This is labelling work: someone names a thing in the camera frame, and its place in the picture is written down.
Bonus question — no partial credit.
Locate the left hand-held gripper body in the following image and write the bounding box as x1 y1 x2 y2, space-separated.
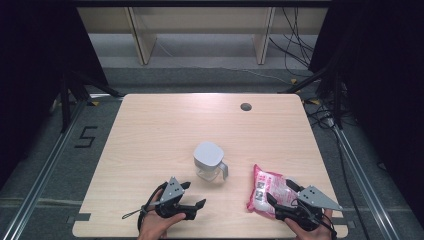
154 176 198 221

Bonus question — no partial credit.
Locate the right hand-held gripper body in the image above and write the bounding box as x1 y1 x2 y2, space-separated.
275 185 344 232

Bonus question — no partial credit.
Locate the pink and white bag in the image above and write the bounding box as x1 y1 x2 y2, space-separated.
246 163 301 220

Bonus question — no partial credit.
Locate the clear jar with white lid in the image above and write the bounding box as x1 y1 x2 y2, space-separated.
192 140 230 183

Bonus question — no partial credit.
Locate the person's right hand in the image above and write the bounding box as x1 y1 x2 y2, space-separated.
284 208 335 240

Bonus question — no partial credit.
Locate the person's left hand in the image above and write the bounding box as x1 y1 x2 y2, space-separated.
138 189 187 240

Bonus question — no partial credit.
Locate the black metal stand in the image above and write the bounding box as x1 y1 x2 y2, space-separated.
279 63 345 130
59 68 123 134

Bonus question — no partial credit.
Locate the dark curtain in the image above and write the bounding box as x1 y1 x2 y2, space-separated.
308 0 424 229
0 0 110 189

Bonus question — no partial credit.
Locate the light wooden shelf unit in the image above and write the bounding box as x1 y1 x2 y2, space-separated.
77 6 329 66

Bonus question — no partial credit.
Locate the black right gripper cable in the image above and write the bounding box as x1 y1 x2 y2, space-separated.
319 213 338 240

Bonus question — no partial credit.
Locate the black floor cable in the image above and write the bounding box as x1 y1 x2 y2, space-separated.
304 99 372 240

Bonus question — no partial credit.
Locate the aluminium floor rail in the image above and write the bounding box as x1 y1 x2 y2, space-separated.
333 126 402 240
1 99 88 240

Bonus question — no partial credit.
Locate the black table edge bracket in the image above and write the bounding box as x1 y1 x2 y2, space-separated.
66 212 92 224

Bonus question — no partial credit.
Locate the bundle of black cables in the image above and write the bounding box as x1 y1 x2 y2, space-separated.
268 7 317 78

